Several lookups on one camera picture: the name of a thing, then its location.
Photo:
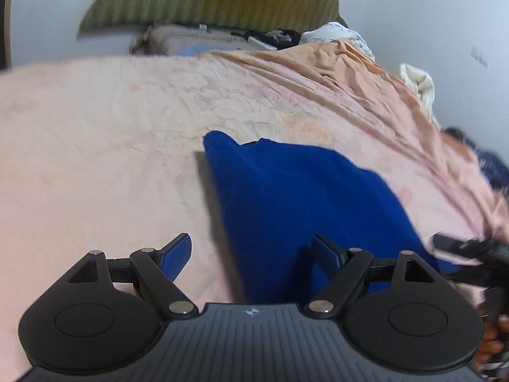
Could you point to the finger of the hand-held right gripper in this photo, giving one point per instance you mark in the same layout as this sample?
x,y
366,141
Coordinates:
x,y
471,275
461,244

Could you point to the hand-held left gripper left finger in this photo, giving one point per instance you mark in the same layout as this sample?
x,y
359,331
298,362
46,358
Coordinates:
x,y
177,255

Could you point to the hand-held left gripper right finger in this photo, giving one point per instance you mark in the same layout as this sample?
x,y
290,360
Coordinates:
x,y
324,253

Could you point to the blue knit garment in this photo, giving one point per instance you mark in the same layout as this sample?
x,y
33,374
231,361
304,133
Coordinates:
x,y
298,191

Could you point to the person's right hand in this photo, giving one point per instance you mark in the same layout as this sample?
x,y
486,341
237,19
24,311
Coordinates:
x,y
493,342

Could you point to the dark clothing pile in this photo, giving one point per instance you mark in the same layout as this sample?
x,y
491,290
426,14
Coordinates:
x,y
483,159

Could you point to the pink bed sheet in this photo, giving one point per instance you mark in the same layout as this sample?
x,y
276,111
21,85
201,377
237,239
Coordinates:
x,y
99,135

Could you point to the cream crumpled cloth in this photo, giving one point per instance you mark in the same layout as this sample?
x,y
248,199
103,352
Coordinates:
x,y
419,83

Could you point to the peach orange bed cover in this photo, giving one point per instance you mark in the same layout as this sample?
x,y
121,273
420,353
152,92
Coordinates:
x,y
350,83

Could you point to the white printed cloth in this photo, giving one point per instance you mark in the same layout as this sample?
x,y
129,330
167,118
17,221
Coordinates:
x,y
338,36

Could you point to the grey patterned pillow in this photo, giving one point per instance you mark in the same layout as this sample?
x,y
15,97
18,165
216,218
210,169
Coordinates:
x,y
191,36

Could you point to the black item on box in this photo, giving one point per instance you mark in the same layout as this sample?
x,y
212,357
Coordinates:
x,y
274,38

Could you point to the olive green striped headboard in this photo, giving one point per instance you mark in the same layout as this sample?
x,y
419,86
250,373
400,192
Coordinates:
x,y
214,0

